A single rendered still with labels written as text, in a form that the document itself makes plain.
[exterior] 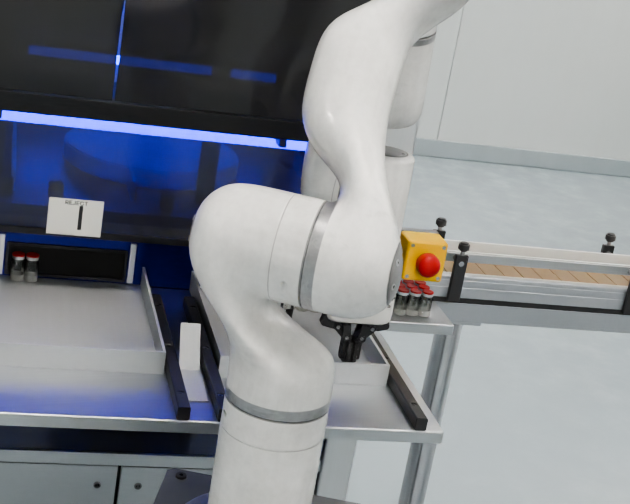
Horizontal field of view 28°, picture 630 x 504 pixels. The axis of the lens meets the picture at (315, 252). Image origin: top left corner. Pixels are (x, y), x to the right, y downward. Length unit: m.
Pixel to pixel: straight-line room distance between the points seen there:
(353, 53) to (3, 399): 0.68
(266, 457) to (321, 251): 0.25
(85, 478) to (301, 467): 0.85
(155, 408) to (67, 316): 0.31
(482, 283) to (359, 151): 1.01
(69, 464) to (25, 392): 0.47
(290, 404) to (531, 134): 5.99
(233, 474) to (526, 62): 5.89
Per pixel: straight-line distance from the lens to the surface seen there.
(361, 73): 1.39
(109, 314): 2.01
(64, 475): 2.21
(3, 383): 1.77
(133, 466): 2.21
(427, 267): 2.11
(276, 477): 1.41
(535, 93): 7.24
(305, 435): 1.40
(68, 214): 2.01
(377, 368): 1.90
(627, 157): 7.59
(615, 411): 4.30
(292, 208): 1.33
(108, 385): 1.79
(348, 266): 1.30
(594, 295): 2.42
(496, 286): 2.33
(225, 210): 1.33
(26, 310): 2.00
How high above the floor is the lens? 1.67
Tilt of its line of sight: 19 degrees down
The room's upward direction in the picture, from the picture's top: 10 degrees clockwise
